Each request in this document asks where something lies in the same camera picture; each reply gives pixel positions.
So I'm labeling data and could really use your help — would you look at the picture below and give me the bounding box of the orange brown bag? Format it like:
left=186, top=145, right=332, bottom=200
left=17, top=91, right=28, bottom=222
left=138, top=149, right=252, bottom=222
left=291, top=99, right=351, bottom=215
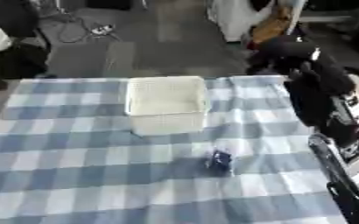
left=250, top=5, right=295, bottom=46

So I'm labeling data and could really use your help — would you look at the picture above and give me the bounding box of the black chair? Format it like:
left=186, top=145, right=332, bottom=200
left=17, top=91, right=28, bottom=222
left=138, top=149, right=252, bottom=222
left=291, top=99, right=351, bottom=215
left=0, top=27, right=53, bottom=81

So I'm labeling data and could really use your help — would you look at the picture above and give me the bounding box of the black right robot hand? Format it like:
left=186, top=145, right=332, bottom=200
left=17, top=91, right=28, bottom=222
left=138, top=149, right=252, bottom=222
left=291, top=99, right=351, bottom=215
left=245, top=35, right=359, bottom=128

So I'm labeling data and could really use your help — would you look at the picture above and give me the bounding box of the small dark blue object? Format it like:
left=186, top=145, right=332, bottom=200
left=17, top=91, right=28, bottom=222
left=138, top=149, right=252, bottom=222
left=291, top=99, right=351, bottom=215
left=204, top=150, right=236, bottom=177

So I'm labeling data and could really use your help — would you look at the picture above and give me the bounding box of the white power strip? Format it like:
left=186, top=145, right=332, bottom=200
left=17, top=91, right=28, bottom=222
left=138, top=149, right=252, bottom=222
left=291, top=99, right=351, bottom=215
left=88, top=24, right=116, bottom=36

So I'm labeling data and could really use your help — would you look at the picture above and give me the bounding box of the white mesh basket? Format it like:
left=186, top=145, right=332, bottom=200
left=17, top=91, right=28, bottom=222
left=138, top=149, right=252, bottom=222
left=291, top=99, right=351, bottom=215
left=123, top=75, right=212, bottom=137

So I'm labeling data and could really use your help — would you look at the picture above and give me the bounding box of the black floor cable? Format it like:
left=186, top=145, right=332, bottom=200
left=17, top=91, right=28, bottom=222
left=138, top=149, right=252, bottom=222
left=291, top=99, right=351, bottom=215
left=35, top=11, right=123, bottom=44

